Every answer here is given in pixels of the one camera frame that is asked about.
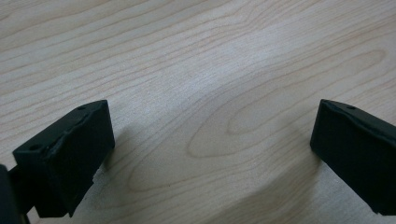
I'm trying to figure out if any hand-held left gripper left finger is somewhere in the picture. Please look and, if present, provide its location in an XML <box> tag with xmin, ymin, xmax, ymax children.
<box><xmin>12</xmin><ymin>99</ymin><xmax>116</xmax><ymax>218</ymax></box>

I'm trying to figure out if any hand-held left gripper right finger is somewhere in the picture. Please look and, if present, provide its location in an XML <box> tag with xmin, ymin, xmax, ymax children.
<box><xmin>309</xmin><ymin>99</ymin><xmax>396</xmax><ymax>217</ymax></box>

